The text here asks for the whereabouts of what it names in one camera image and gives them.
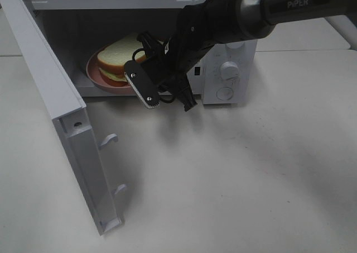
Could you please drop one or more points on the white microwave door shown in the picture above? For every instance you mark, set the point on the white microwave door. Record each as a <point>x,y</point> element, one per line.
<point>67,111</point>

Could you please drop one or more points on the sandwich with white bread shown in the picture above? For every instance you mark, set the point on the sandwich with white bread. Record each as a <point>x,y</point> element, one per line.
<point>112,58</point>

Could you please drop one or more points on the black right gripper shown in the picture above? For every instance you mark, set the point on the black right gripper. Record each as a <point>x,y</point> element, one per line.
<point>175,57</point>

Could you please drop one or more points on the pink round plate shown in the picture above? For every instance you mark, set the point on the pink round plate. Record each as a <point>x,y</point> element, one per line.
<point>93,73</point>

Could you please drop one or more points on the round white door button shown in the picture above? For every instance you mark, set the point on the round white door button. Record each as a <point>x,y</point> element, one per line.
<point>225,93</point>

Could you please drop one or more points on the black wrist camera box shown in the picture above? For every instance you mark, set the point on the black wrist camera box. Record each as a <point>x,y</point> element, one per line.
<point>142,85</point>

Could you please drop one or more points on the white microwave knob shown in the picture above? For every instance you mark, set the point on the white microwave knob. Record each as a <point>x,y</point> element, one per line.
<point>229,70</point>
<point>235,45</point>

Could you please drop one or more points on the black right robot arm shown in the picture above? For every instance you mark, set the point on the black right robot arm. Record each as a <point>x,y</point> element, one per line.
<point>201,26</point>

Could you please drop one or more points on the white microwave oven body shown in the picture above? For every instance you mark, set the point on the white microwave oven body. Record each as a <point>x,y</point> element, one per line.
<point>76,29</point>

